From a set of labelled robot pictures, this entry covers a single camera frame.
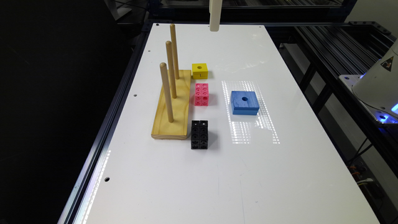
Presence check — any wooden peg board base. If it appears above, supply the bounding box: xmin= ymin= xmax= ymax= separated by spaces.
xmin=151 ymin=70 xmax=192 ymax=139

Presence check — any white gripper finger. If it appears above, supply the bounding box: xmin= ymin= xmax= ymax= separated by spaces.
xmin=209 ymin=0 xmax=223 ymax=32

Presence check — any rear wooden peg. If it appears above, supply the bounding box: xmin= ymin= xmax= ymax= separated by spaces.
xmin=170 ymin=24 xmax=180 ymax=80

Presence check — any pink stud block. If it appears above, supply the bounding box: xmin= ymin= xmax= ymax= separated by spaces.
xmin=194 ymin=83 xmax=209 ymax=106

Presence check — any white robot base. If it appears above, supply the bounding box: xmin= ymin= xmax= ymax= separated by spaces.
xmin=339 ymin=42 xmax=397 ymax=126

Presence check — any front wooden peg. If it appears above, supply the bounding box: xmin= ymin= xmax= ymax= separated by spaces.
xmin=160 ymin=62 xmax=174 ymax=123

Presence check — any middle wooden peg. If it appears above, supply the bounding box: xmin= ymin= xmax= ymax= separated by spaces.
xmin=165 ymin=40 xmax=177 ymax=98

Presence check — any blue square block with hole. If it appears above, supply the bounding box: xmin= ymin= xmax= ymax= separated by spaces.
xmin=231 ymin=91 xmax=259 ymax=115

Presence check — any wooden peg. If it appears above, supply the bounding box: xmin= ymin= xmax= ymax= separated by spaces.
xmin=165 ymin=40 xmax=177 ymax=98
xmin=160 ymin=62 xmax=174 ymax=123
xmin=170 ymin=24 xmax=180 ymax=80

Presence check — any black stud block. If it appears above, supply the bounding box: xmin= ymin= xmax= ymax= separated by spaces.
xmin=191 ymin=120 xmax=208 ymax=149

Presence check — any yellow cube with hole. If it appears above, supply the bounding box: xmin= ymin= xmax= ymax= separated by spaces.
xmin=192 ymin=63 xmax=208 ymax=80

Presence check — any black aluminium frame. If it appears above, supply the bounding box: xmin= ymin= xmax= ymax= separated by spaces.
xmin=261 ymin=0 xmax=397 ymax=173

